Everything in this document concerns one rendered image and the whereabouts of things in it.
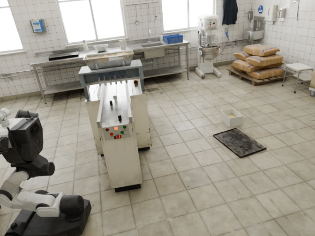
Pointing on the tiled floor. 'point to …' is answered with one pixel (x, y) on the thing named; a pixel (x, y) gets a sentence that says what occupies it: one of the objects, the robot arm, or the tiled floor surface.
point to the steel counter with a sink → (148, 52)
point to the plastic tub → (231, 117)
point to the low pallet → (255, 78)
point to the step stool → (299, 73)
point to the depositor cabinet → (143, 125)
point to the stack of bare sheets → (239, 143)
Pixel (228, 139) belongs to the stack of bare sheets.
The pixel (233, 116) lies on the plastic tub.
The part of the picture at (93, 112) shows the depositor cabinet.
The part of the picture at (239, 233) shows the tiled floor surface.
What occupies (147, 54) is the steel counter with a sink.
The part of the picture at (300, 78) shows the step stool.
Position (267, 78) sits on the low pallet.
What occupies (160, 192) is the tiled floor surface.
